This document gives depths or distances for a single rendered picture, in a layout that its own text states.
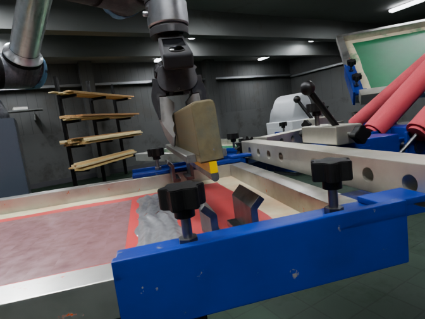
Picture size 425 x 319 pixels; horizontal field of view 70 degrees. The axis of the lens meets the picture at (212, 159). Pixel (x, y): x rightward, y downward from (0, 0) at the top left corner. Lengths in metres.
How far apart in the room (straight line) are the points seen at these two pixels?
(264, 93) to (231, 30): 5.59
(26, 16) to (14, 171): 0.46
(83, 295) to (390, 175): 0.37
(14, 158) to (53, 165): 7.47
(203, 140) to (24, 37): 0.86
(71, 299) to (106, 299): 0.03
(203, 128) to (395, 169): 0.24
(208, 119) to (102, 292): 0.21
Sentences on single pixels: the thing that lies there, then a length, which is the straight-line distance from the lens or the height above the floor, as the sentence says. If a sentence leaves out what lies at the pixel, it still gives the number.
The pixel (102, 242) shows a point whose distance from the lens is 0.51.
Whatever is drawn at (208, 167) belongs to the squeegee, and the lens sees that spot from 0.38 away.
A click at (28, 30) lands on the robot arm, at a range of 1.13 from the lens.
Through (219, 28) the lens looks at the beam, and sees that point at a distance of 5.79.
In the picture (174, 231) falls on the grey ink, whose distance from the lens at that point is 0.46.
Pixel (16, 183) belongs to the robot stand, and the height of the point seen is 1.00.
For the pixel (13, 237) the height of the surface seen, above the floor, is 0.96.
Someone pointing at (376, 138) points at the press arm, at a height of 1.04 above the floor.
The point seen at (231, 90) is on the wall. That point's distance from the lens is 10.43.
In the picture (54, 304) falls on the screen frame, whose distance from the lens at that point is 0.32.
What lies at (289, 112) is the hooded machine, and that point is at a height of 1.07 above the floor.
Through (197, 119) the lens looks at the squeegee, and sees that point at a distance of 0.37.
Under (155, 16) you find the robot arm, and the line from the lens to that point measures 0.59.
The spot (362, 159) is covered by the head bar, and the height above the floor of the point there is 1.04.
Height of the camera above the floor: 1.12
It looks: 7 degrees down
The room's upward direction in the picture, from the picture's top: 7 degrees counter-clockwise
